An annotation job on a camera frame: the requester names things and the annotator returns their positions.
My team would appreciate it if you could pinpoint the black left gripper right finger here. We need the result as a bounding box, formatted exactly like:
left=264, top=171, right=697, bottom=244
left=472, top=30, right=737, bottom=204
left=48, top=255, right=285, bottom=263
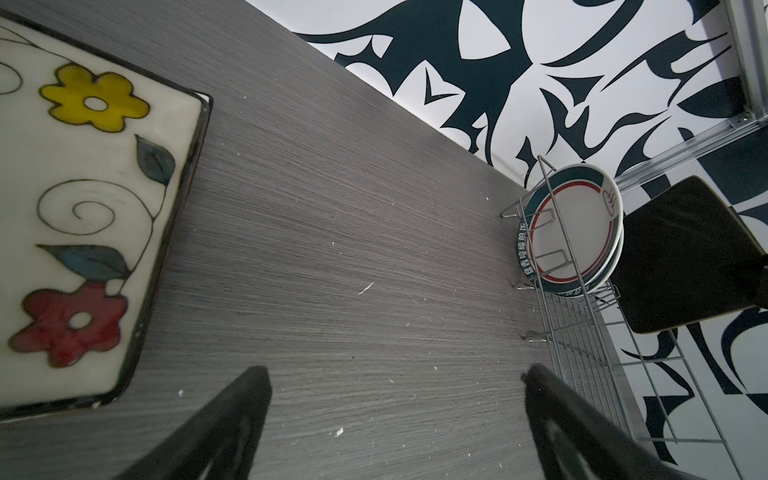
left=521, top=364, right=692, bottom=479

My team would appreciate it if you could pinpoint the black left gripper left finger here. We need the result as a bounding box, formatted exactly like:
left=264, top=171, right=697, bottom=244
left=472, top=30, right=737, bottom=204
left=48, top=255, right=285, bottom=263
left=117, top=366, right=272, bottom=479

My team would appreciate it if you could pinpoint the black square plate gold rim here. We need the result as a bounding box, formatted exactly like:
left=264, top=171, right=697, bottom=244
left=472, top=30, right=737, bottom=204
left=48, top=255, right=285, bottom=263
left=610, top=176, right=767, bottom=334

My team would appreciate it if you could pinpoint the small white round plate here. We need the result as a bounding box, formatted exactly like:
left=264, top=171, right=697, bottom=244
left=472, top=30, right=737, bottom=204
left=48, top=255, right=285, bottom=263
left=516, top=164, right=623, bottom=297

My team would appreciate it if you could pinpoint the chrome wire dish rack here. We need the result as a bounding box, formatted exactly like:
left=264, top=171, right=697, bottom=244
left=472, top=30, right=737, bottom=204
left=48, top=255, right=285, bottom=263
left=500, top=156, right=744, bottom=479

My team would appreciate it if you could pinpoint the aluminium cage frame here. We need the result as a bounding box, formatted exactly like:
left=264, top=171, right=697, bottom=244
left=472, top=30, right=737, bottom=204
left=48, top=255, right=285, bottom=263
left=616, top=1, right=767, bottom=190

